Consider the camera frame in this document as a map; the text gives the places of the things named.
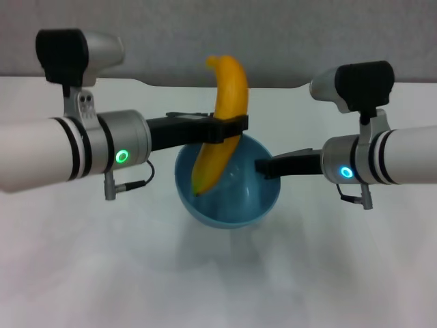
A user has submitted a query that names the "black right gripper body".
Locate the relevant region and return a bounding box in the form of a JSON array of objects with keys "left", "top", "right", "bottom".
[{"left": 272, "top": 148, "right": 324, "bottom": 179}]

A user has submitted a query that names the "left wrist camera black silver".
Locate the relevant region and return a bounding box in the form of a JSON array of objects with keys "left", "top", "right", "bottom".
[{"left": 35, "top": 28, "right": 126, "bottom": 87}]

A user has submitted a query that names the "yellow banana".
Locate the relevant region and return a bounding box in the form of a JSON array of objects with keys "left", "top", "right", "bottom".
[{"left": 191, "top": 55, "right": 249, "bottom": 197}]

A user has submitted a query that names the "right arm black cable plug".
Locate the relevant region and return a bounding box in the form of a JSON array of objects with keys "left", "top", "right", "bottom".
[{"left": 335, "top": 182, "right": 375, "bottom": 210}]

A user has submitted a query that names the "left camera silver mount bracket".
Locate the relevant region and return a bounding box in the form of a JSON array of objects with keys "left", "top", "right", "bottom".
[{"left": 62, "top": 84, "right": 98, "bottom": 120}]

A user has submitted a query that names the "blue bowl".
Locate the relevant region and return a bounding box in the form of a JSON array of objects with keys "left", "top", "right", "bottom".
[{"left": 174, "top": 133, "right": 282, "bottom": 230}]

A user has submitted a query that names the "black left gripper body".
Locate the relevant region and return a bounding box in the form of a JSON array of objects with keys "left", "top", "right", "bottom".
[{"left": 146, "top": 112, "right": 213, "bottom": 152}]

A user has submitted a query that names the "arm black cable plug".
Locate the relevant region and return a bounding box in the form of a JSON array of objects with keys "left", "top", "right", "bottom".
[
  {"left": 103, "top": 160, "right": 156, "bottom": 202},
  {"left": 335, "top": 182, "right": 375, "bottom": 210}
]

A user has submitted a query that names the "left arm black cable plug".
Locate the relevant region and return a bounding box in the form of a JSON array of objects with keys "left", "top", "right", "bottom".
[{"left": 103, "top": 160, "right": 156, "bottom": 202}]

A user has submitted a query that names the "camera silver mount bracket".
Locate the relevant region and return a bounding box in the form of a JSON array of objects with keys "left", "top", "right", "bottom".
[
  {"left": 359, "top": 108, "right": 391, "bottom": 142},
  {"left": 62, "top": 84, "right": 98, "bottom": 120}
]

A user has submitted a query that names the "right camera silver mount bracket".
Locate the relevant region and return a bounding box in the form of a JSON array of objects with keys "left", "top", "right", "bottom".
[{"left": 359, "top": 108, "right": 391, "bottom": 142}]

